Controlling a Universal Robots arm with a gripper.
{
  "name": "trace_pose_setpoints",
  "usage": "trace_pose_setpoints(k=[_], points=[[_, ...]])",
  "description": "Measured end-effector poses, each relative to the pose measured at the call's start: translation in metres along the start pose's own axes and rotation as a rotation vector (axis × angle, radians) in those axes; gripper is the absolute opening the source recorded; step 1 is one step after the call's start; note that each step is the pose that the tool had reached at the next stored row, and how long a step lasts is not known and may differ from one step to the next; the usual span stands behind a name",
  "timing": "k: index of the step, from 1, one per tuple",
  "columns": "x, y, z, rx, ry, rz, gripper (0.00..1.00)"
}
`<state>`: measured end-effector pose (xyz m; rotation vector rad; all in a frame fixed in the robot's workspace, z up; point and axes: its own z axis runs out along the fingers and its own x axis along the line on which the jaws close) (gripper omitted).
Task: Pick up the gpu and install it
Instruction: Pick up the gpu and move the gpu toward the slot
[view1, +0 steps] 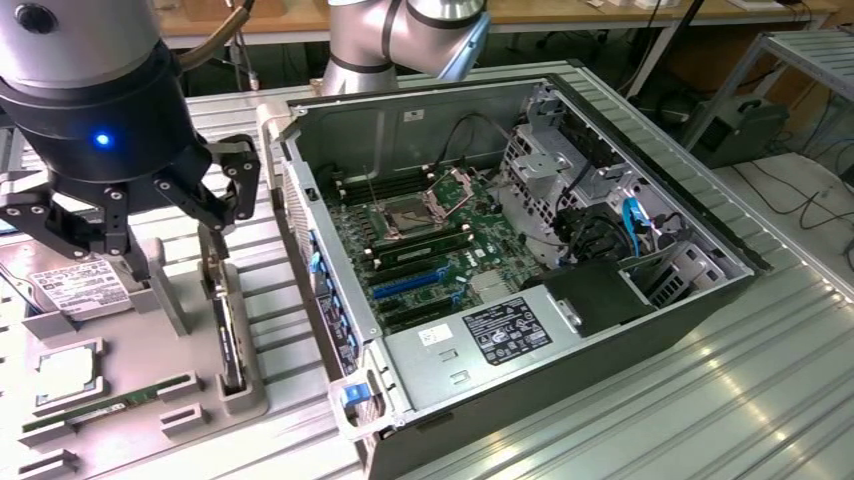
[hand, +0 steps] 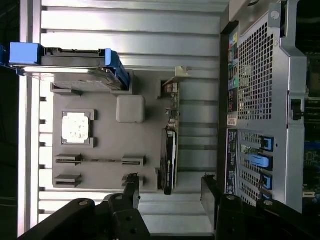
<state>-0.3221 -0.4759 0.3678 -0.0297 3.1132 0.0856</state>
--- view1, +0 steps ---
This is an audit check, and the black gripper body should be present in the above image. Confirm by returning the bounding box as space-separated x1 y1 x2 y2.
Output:
0 40 214 197

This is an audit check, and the graphics card with metal bracket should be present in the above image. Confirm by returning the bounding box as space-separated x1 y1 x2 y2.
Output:
197 227 253 401

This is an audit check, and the hard disk with white label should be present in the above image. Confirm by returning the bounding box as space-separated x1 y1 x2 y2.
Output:
0 247 138 321

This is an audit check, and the thin metal locking lever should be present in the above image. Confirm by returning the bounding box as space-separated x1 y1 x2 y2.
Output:
362 163 385 214

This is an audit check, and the black RAM slot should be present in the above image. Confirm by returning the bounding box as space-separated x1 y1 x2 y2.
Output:
338 178 435 199
337 173 433 193
364 223 465 249
336 167 432 187
340 184 436 205

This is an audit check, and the CPU socket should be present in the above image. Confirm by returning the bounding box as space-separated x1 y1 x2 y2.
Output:
376 199 439 239

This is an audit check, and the grey parts rack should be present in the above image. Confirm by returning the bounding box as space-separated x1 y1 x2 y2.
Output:
0 234 274 480

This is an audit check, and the metal socket cover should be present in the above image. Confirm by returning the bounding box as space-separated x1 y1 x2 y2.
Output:
424 167 476 214

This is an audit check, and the installed green RAM stick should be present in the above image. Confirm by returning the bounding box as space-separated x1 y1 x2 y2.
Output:
380 238 468 264

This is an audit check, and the silver CPU chip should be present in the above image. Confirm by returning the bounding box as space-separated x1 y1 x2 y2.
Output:
37 349 94 401

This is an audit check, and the blue expansion slot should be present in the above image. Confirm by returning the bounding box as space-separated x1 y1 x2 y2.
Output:
370 269 449 301

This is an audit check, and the long black expansion slot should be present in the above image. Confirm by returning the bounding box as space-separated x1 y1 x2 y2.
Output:
377 292 459 314
384 302 465 326

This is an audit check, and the green motherboard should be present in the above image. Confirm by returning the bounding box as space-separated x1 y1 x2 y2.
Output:
325 164 535 336

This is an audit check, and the silver finned heatsink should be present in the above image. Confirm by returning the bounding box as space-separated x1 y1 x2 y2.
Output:
469 273 520 297

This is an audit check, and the metal disk bay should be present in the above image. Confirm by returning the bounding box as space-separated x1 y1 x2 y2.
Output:
499 122 641 251

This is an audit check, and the grey power supply with label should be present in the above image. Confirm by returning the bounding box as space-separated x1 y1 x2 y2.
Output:
382 292 581 414

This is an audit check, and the wooden desk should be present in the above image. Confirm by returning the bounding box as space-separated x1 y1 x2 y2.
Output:
158 0 839 51

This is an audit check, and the open black PC case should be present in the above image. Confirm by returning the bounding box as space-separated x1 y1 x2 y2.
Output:
256 74 772 480

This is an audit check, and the black box device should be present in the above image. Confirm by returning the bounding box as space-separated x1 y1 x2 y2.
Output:
689 97 792 169

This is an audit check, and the metal slat table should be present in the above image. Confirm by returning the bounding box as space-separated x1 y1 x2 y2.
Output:
716 29 854 131

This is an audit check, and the grey arm cable hose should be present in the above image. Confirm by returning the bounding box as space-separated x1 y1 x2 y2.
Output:
178 0 258 69

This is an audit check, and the thin black wire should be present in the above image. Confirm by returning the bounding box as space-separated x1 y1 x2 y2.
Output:
431 113 519 171

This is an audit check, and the black power wire bundle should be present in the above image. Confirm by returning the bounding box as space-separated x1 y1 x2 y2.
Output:
556 207 632 264

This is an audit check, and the blue SATA wire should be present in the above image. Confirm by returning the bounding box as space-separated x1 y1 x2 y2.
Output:
619 197 647 259

